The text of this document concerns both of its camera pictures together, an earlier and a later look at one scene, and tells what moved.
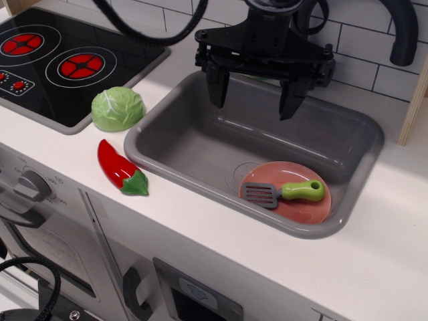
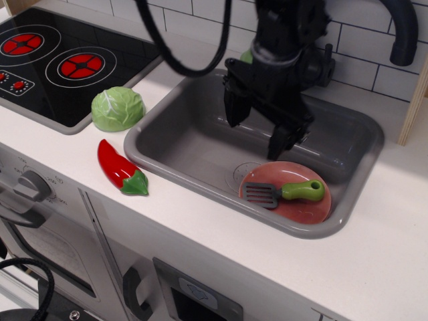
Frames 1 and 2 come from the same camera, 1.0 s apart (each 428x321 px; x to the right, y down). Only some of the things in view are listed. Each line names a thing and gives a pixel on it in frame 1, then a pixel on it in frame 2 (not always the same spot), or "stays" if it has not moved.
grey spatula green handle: x=265 y=194 stays
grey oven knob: x=33 y=186 stays
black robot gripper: x=263 y=45 -> x=277 y=91
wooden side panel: x=420 y=87 stays
